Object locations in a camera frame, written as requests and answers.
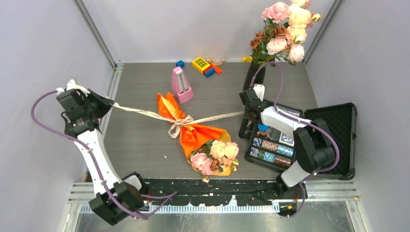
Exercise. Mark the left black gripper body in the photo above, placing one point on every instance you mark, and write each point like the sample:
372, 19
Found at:
93, 103

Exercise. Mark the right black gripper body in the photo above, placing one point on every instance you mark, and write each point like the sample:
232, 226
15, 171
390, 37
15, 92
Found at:
247, 116

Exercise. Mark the orange flower bouquet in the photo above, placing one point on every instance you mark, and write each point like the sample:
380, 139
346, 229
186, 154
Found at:
209, 150

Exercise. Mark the cream printed ribbon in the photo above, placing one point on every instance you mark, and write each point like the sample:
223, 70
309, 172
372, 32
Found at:
177, 124

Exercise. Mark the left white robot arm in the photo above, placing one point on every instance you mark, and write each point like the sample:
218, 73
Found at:
115, 198

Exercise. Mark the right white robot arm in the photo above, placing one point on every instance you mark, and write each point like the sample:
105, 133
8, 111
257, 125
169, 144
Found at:
315, 149

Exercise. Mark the pink flowers in vase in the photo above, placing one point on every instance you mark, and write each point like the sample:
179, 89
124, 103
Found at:
284, 32

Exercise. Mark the blue round chip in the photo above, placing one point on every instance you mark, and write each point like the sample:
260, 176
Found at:
263, 127

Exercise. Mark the small yellow toy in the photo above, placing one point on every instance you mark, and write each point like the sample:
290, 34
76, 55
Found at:
247, 59

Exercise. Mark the red blue toy blocks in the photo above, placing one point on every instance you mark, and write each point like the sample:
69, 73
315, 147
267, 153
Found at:
211, 70

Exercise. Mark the wooden toy pieces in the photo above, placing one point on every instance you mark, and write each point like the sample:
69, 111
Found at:
215, 62

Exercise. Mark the yellow toy block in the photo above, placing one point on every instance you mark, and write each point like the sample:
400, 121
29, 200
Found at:
200, 64

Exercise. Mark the pink metronome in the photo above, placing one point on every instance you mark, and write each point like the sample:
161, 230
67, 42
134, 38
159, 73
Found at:
180, 87

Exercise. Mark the blue toy block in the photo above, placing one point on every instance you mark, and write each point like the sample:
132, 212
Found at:
180, 64

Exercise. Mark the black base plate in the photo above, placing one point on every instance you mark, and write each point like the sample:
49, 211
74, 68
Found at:
218, 192

